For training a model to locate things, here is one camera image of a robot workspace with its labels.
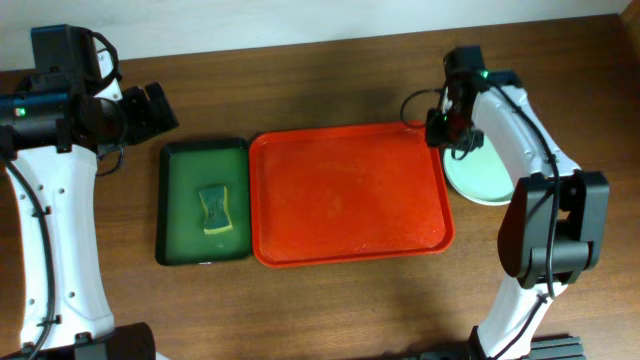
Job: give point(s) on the yellow green sponge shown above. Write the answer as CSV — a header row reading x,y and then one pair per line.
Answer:
x,y
215,204

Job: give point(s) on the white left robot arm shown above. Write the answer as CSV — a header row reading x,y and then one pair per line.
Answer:
x,y
50,144

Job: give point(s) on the red plastic tray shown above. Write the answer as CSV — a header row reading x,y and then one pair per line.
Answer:
x,y
345,194

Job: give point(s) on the dark green tray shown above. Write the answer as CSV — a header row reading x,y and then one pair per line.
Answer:
x,y
185,234

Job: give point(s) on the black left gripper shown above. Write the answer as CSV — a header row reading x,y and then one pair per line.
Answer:
x,y
138,113

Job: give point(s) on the light green plate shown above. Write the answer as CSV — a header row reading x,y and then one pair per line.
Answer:
x,y
481,173

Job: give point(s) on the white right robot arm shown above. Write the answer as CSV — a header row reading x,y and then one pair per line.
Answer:
x,y
554,224

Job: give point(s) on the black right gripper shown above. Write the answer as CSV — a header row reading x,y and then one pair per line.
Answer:
x,y
442,132

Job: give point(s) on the light blue plate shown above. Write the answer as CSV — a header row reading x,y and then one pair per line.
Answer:
x,y
484,202

